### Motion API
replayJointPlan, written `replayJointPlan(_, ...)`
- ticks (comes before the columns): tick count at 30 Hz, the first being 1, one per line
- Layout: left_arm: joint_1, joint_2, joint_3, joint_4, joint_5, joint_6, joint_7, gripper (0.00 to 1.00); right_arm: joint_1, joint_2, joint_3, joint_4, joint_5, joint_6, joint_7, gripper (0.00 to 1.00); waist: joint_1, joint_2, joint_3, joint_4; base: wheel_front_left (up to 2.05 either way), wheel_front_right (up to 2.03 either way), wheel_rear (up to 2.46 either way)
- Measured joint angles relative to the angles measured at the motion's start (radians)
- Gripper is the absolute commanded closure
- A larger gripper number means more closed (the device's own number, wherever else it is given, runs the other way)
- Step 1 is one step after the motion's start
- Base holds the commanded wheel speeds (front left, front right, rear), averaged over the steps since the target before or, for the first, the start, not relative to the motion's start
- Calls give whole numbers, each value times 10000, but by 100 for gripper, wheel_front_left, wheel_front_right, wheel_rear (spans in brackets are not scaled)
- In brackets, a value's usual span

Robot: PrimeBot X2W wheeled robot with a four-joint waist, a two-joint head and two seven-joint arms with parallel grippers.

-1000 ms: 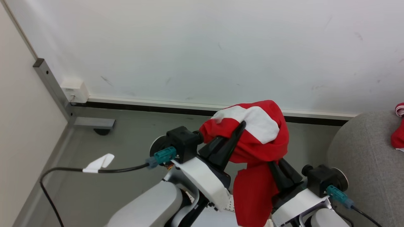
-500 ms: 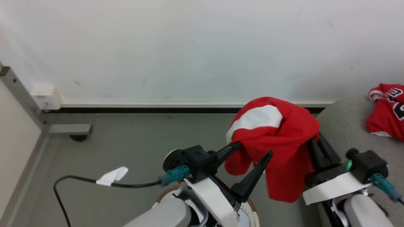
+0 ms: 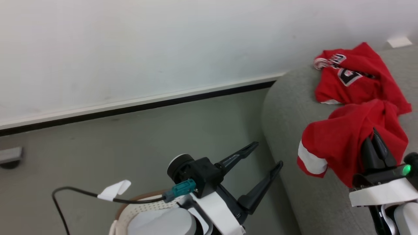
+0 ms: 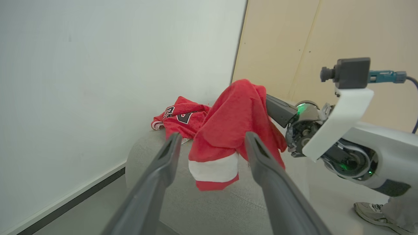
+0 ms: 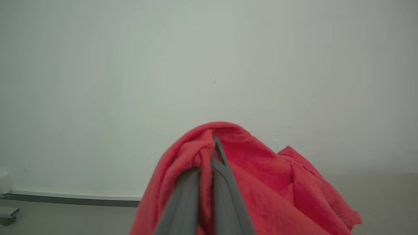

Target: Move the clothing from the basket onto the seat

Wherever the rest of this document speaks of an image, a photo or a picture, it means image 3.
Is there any white laundry basket brown rim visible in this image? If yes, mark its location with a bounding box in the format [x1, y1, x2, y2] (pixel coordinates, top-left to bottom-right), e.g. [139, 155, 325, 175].
[109, 189, 196, 235]

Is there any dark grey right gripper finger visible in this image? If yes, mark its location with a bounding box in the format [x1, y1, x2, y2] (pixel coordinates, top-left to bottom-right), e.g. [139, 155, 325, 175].
[360, 137, 383, 174]
[372, 128, 397, 169]

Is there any teal cable connector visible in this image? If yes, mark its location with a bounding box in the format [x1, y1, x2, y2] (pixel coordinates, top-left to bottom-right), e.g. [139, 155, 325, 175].
[162, 179, 197, 203]

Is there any white cable tag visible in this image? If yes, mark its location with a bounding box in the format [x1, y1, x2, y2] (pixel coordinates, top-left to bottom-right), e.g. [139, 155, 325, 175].
[97, 180, 132, 202]

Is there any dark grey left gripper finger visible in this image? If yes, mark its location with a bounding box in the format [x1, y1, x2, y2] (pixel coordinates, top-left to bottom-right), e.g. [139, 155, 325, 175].
[237, 161, 284, 215]
[215, 141, 260, 173]

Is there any red jersey number 23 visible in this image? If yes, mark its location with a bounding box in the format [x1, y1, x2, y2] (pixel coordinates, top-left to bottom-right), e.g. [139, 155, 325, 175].
[313, 42, 412, 115]

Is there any black baseboard strip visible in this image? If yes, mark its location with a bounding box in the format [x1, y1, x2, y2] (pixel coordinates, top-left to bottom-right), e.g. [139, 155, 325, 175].
[0, 81, 277, 137]

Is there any red shorts white stripe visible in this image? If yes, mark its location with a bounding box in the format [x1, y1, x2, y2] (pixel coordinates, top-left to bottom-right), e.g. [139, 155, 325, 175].
[297, 99, 409, 188]

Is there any grey fabric sofa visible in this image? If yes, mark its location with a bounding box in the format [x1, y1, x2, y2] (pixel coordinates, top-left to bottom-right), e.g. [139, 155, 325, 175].
[261, 45, 418, 235]

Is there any white wall cable duct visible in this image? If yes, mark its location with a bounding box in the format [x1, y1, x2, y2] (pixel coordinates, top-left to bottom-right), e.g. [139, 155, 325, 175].
[0, 72, 288, 130]

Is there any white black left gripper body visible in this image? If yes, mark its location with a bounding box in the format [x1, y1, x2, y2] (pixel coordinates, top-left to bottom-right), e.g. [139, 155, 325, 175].
[190, 183, 251, 235]

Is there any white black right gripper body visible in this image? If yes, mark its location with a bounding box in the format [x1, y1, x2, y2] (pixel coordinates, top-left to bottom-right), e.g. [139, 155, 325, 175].
[348, 152, 418, 207]

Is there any grey metal foot bar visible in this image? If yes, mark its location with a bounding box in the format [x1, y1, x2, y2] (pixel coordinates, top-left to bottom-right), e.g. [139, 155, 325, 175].
[0, 147, 24, 164]

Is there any black round foot pad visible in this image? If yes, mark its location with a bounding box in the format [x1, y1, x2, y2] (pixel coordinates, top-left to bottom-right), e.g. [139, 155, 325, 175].
[0, 159, 21, 170]

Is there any thin black cable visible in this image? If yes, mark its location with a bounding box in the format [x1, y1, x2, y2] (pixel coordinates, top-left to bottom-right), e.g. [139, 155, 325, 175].
[52, 186, 167, 235]

